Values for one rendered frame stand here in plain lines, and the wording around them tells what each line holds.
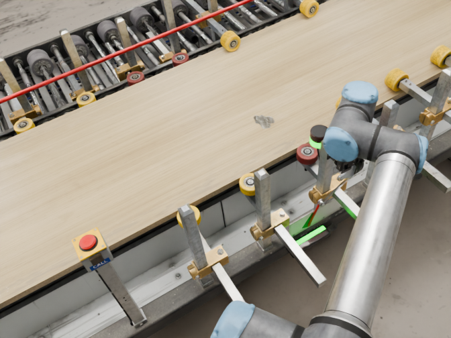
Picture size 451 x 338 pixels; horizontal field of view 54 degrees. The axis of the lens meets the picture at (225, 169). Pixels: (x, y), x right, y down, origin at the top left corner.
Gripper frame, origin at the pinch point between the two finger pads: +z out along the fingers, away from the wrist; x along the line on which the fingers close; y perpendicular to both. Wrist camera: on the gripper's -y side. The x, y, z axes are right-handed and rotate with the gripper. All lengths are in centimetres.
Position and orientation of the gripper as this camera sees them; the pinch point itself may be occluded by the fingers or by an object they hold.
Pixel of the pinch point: (348, 174)
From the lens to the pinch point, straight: 147.2
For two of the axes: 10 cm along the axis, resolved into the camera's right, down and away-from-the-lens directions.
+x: 5.1, 6.4, -5.8
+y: -8.6, 4.4, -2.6
